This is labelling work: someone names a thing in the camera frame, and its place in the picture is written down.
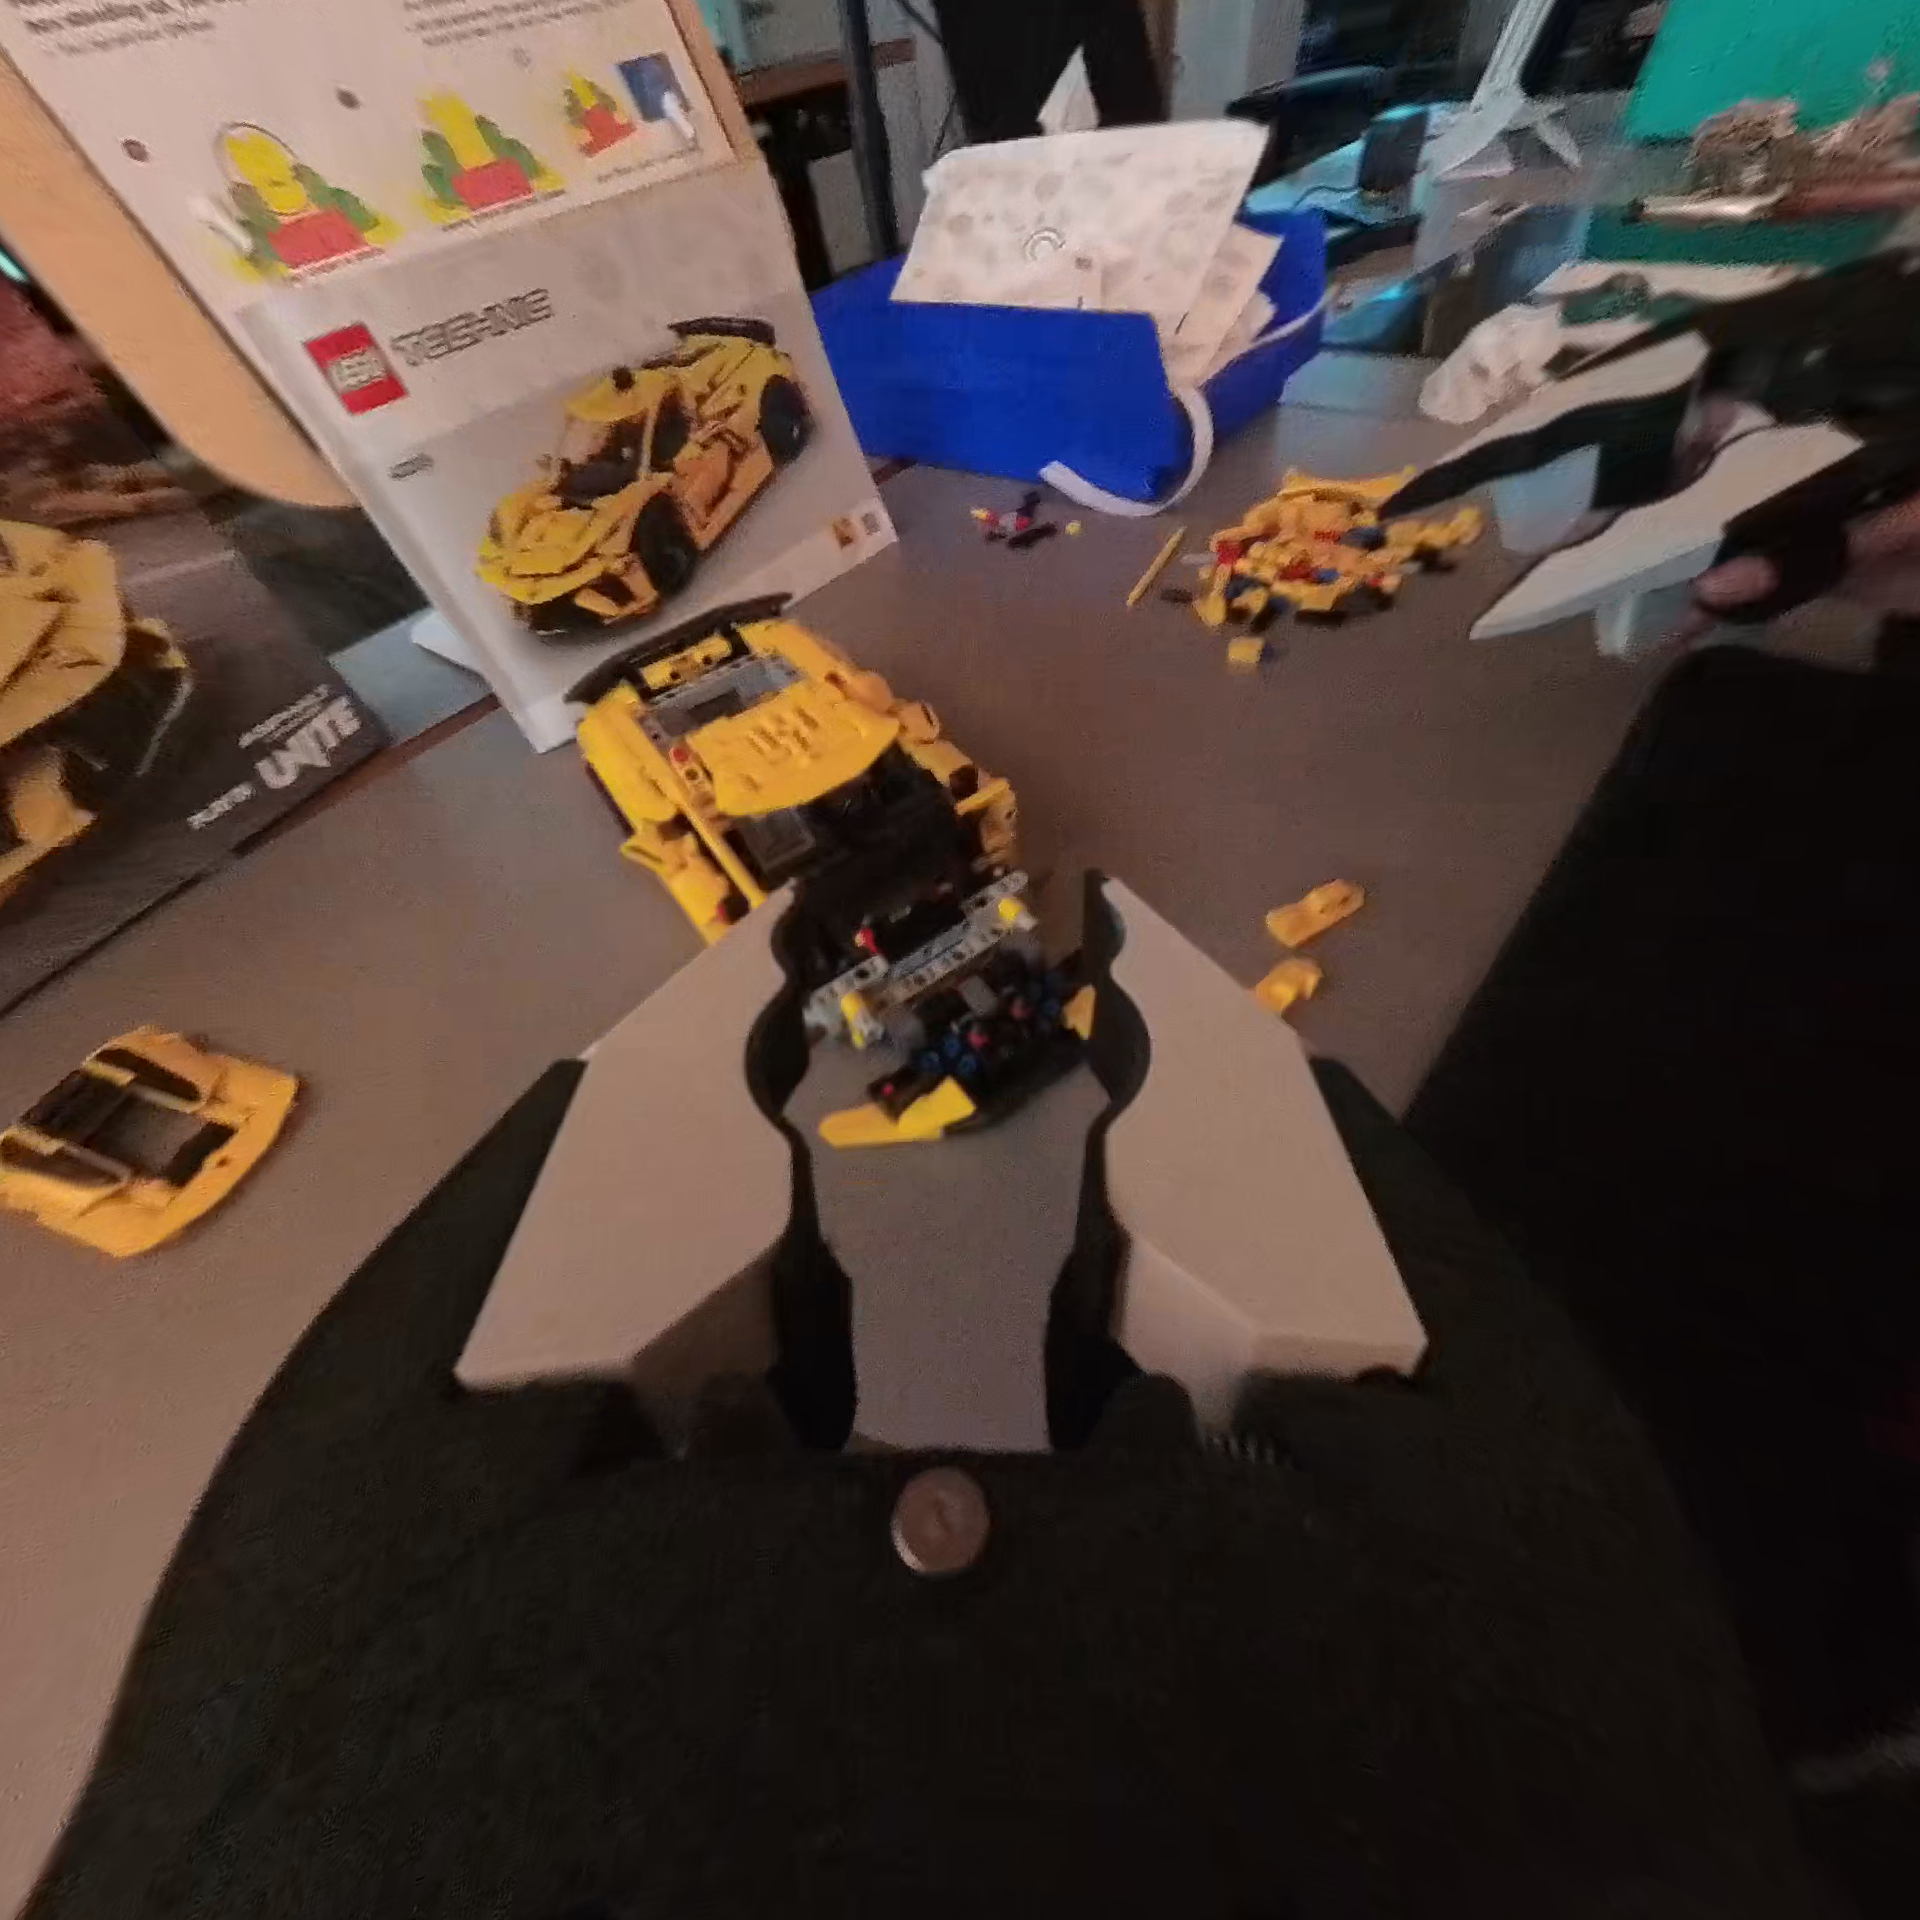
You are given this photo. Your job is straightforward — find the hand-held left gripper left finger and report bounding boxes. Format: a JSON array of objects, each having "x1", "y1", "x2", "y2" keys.
[{"x1": 452, "y1": 885, "x2": 860, "y2": 1452}]

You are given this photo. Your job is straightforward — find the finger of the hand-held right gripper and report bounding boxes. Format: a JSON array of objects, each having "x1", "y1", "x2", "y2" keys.
[
  {"x1": 1374, "y1": 338, "x2": 1718, "y2": 520},
  {"x1": 1474, "y1": 423, "x2": 1872, "y2": 653}
]

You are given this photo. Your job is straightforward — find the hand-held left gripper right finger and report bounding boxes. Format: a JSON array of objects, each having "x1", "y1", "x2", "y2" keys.
[{"x1": 1043, "y1": 867, "x2": 1430, "y2": 1452}]

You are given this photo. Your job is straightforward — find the yellow toy brick car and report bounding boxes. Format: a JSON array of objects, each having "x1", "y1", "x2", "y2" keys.
[{"x1": 567, "y1": 591, "x2": 1100, "y2": 1154}]

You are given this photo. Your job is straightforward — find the person's right hand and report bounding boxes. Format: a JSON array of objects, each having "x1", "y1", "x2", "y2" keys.
[{"x1": 1693, "y1": 487, "x2": 1920, "y2": 630}]

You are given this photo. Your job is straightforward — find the white crumpled paper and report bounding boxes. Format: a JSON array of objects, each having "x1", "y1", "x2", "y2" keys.
[{"x1": 1420, "y1": 306, "x2": 1569, "y2": 425}]

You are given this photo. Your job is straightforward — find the teal board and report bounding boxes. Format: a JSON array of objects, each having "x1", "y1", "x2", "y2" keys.
[{"x1": 1630, "y1": 0, "x2": 1920, "y2": 155}]

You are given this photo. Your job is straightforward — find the pile of small toy bricks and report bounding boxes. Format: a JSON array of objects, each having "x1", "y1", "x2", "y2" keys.
[{"x1": 1189, "y1": 468, "x2": 1488, "y2": 631}]

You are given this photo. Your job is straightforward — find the yellow toy car hood panel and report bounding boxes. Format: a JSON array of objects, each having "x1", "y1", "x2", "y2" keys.
[{"x1": 0, "y1": 1027, "x2": 304, "y2": 1256}]

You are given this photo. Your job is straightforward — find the white printed paper sheets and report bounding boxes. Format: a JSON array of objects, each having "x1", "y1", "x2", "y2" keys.
[{"x1": 893, "y1": 119, "x2": 1277, "y2": 377}]

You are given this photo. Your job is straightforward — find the blue fabric bag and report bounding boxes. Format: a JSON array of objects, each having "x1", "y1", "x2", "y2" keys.
[{"x1": 810, "y1": 208, "x2": 1329, "y2": 520}]

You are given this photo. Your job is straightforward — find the dark toy set box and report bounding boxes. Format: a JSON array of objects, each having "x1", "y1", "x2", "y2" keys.
[{"x1": 0, "y1": 286, "x2": 401, "y2": 1008}]

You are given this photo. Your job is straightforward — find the white instruction booklet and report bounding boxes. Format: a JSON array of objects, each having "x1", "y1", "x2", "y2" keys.
[{"x1": 0, "y1": 0, "x2": 903, "y2": 757}]

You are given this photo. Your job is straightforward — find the tan wooden board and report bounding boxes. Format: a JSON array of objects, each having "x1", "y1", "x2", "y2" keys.
[{"x1": 0, "y1": 60, "x2": 356, "y2": 513}]

